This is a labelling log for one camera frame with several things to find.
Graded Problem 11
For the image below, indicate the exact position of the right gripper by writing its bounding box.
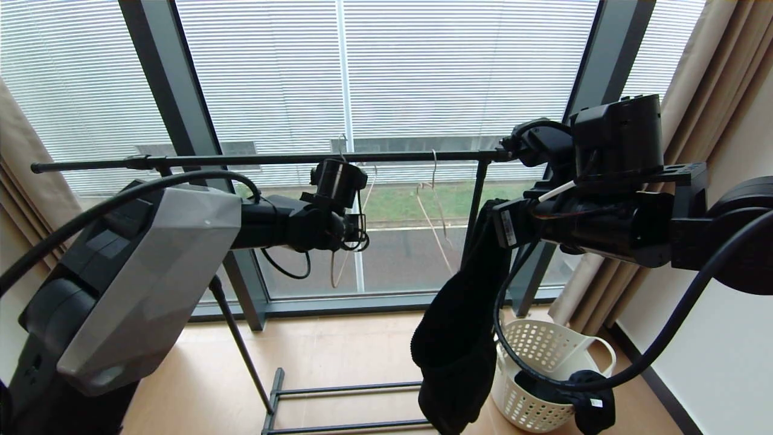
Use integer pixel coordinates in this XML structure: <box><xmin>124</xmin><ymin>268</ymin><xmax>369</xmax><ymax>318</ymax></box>
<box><xmin>492</xmin><ymin>193</ymin><xmax>676</xmax><ymax>268</ymax></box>

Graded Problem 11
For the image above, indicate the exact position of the black garment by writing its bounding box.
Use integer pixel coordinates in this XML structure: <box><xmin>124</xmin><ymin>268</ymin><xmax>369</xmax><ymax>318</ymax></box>
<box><xmin>411</xmin><ymin>198</ymin><xmax>514</xmax><ymax>435</ymax></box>

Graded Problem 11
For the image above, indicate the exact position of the heap of clothes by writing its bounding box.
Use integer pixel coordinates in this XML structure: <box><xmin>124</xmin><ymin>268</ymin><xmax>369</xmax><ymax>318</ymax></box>
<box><xmin>513</xmin><ymin>370</ymin><xmax>617</xmax><ymax>435</ymax></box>

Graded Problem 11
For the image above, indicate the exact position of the pink clothes hanger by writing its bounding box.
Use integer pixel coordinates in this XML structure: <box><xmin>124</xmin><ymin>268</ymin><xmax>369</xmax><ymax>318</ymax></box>
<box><xmin>330</xmin><ymin>134</ymin><xmax>379</xmax><ymax>289</ymax></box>
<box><xmin>415</xmin><ymin>150</ymin><xmax>454</xmax><ymax>276</ymax></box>

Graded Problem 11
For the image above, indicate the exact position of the white laundry basket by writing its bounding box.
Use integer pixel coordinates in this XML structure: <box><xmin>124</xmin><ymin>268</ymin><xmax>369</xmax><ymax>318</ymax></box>
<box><xmin>490</xmin><ymin>318</ymin><xmax>617</xmax><ymax>433</ymax></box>

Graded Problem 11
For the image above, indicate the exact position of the black clothes rack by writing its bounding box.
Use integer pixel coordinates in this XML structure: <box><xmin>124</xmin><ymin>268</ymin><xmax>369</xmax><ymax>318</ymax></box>
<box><xmin>31</xmin><ymin>149</ymin><xmax>514</xmax><ymax>435</ymax></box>

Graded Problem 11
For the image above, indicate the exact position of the beige curtain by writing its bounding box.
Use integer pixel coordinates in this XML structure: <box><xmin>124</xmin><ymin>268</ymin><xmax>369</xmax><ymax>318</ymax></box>
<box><xmin>547</xmin><ymin>0</ymin><xmax>773</xmax><ymax>336</ymax></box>
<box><xmin>0</xmin><ymin>79</ymin><xmax>82</xmax><ymax>291</ymax></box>

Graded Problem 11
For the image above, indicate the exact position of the window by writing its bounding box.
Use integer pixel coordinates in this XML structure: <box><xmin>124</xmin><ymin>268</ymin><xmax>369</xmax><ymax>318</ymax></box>
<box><xmin>0</xmin><ymin>0</ymin><xmax>707</xmax><ymax>332</ymax></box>

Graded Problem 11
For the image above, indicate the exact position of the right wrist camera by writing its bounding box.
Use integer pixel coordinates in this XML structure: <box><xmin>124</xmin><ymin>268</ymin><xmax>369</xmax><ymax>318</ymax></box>
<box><xmin>500</xmin><ymin>118</ymin><xmax>576</xmax><ymax>182</ymax></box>

